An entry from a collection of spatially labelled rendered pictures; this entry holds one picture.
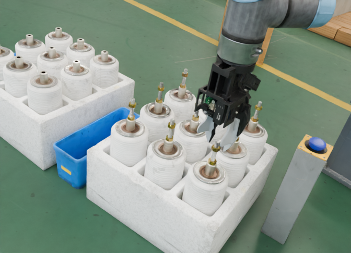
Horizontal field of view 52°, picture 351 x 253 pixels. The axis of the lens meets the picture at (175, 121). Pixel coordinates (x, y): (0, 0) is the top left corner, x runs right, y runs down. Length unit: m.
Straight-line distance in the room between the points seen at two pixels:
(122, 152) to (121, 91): 0.38
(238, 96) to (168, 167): 0.27
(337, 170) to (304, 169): 0.47
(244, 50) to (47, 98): 0.64
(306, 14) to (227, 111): 0.21
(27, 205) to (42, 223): 0.08
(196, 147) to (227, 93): 0.31
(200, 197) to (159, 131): 0.25
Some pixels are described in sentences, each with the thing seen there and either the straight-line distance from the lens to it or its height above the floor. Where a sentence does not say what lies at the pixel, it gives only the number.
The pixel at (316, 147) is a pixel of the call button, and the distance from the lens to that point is 0.90.
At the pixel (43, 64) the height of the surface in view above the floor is 0.24.
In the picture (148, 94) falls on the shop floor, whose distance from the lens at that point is 1.56.
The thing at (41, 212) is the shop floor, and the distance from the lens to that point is 1.07.
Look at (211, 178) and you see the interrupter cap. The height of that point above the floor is 0.25.
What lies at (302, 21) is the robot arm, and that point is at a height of 0.62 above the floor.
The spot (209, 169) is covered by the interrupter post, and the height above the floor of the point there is 0.27.
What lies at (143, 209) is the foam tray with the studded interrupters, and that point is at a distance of 0.93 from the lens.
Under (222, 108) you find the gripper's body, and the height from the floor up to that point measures 0.46.
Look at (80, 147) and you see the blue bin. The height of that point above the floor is 0.05.
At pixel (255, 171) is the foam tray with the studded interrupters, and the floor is 0.18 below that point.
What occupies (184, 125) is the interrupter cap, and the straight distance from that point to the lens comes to 0.96.
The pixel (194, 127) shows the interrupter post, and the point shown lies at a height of 0.26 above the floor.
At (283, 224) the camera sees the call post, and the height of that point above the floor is 0.07.
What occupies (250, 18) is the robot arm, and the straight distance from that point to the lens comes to 0.61.
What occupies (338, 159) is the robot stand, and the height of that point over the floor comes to 0.07.
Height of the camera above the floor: 0.80
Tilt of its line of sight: 35 degrees down
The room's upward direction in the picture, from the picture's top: 10 degrees clockwise
